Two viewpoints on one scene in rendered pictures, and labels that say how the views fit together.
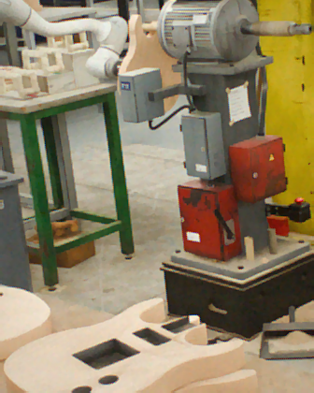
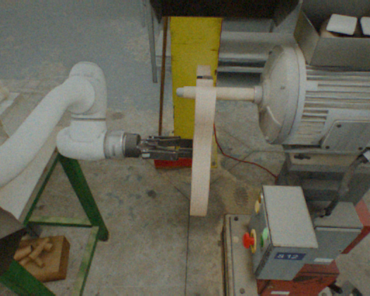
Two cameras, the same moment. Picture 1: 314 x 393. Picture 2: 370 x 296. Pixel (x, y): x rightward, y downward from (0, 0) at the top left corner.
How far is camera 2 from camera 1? 4.44 m
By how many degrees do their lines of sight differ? 49
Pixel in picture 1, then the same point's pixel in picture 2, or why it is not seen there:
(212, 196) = (333, 278)
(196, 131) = (340, 239)
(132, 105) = (290, 269)
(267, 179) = not seen: hidden behind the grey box
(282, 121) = not seen: hidden behind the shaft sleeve
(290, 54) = (206, 46)
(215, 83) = (366, 179)
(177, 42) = (335, 144)
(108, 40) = (94, 108)
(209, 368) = not seen: outside the picture
